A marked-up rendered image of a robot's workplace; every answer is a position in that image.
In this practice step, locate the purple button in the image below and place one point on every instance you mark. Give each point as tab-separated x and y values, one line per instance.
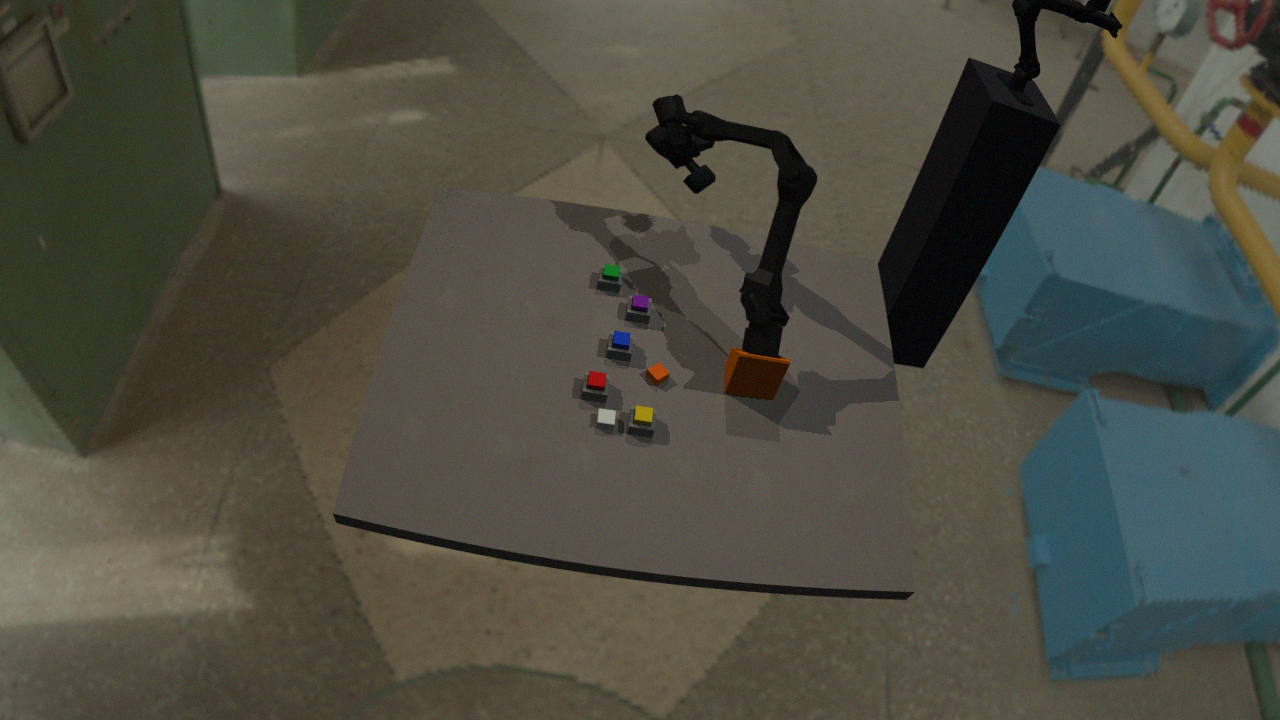
639	308

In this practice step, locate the green button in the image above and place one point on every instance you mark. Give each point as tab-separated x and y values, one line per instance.
610	278

